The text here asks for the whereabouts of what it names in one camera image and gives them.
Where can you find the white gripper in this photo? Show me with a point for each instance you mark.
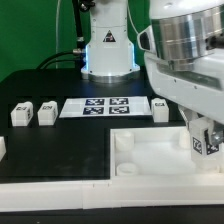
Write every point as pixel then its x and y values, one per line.
pixel 200 91

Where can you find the white square tabletop tray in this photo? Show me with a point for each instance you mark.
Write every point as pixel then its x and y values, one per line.
pixel 158 151

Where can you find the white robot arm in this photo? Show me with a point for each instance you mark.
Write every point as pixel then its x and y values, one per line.
pixel 183 53

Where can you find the white front fence bar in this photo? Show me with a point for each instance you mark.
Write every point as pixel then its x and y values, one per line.
pixel 119 192

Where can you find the white sheet with markers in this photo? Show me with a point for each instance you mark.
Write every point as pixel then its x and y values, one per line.
pixel 105 107

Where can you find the white left fence piece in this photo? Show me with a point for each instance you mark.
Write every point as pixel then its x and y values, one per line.
pixel 2 148

